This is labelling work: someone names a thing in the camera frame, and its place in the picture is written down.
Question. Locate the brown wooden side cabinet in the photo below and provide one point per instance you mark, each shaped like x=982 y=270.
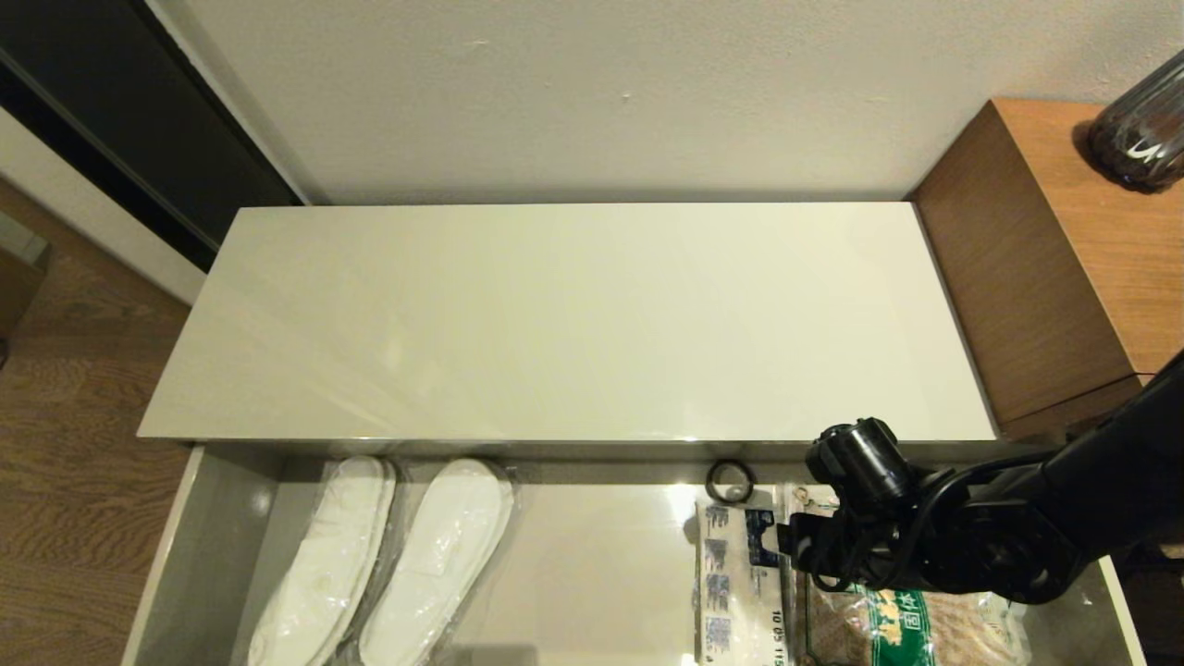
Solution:
x=1027 y=277

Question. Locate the black tape roll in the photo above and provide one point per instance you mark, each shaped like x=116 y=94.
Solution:
x=714 y=481

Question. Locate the snack bag green label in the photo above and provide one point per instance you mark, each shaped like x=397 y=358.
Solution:
x=925 y=634

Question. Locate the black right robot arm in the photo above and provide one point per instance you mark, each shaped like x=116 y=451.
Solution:
x=1017 y=536

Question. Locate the black door panel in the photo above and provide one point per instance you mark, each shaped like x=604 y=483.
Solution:
x=139 y=111

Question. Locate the glossy white drawer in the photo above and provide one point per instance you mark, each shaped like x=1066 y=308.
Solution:
x=601 y=573

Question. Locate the white door frame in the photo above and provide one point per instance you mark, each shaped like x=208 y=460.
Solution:
x=92 y=203

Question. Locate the white tissue pack blue print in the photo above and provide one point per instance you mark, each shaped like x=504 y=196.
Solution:
x=731 y=601

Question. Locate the glossy white cabinet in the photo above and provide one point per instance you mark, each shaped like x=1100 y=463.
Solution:
x=555 y=324

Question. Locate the white slipper in plastic wrap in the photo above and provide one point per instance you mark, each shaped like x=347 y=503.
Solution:
x=435 y=564
x=324 y=573

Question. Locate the dark ribbed glass vase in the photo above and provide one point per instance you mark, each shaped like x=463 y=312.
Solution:
x=1142 y=134

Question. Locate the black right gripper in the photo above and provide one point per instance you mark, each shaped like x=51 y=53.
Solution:
x=823 y=550

